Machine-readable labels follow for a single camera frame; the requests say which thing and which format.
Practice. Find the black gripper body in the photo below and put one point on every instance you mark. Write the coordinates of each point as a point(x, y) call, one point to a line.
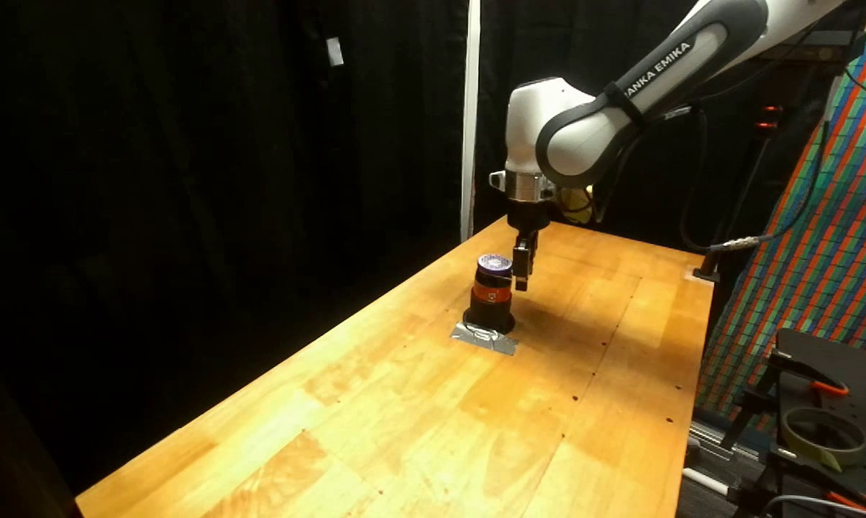
point(528, 217)

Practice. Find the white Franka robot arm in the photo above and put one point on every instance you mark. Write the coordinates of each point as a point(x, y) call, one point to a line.
point(584, 125)

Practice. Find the small dark orange jar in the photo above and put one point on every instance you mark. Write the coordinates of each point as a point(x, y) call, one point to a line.
point(490, 315)

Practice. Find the white vertical pole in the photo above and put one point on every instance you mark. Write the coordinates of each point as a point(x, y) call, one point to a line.
point(469, 117)

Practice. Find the black stand pole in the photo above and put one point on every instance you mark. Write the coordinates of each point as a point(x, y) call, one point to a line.
point(738, 220)

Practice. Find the small white tag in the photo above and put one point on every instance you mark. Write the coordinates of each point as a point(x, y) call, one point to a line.
point(335, 49)

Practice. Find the colourful striped woven cloth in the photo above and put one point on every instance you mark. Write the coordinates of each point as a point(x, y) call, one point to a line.
point(824, 269)

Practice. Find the beige tape roll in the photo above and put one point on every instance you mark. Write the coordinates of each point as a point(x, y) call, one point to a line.
point(804, 443)

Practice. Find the black perforated board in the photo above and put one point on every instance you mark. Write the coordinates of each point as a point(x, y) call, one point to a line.
point(858, 368)

